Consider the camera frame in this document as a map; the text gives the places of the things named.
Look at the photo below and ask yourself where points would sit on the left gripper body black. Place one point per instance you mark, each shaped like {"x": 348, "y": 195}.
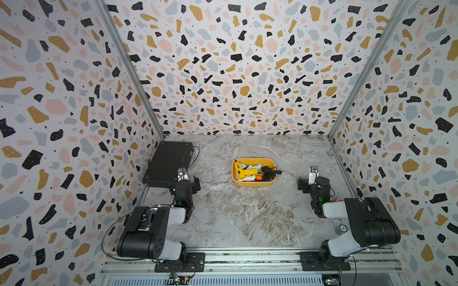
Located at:
{"x": 192, "y": 186}

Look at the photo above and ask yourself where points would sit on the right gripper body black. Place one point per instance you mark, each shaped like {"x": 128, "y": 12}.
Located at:
{"x": 306, "y": 188}

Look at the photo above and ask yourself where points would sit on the yellow hot glue gun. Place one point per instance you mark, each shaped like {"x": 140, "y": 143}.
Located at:
{"x": 243, "y": 173}

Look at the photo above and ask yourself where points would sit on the mint green hot glue gun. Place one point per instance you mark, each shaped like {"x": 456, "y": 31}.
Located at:
{"x": 249, "y": 167}

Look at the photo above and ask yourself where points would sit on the white hot glue gun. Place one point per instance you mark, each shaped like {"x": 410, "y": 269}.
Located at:
{"x": 247, "y": 179}

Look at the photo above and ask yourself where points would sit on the yellow plastic storage box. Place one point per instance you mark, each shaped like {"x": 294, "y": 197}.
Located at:
{"x": 269, "y": 169}

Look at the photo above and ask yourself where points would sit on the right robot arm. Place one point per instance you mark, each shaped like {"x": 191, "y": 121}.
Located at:
{"x": 370, "y": 224}

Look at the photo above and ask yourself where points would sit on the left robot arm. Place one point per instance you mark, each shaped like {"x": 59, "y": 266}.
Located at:
{"x": 145, "y": 233}

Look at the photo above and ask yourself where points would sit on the black hard case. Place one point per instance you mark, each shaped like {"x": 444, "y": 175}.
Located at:
{"x": 164, "y": 166}

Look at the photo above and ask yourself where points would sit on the small camouflage tape roll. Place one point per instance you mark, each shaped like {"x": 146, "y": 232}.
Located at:
{"x": 341, "y": 229}

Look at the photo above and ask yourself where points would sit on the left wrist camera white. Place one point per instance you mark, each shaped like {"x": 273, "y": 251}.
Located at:
{"x": 182, "y": 174}

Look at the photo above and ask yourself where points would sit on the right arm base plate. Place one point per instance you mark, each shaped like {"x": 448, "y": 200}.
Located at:
{"x": 317, "y": 261}

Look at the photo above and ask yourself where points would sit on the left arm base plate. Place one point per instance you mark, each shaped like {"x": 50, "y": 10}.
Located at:
{"x": 189, "y": 262}

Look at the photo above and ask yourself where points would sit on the slotted white cable duct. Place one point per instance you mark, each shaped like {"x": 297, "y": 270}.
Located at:
{"x": 221, "y": 280}

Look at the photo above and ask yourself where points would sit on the aluminium front rail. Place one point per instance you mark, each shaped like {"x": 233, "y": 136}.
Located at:
{"x": 264, "y": 261}

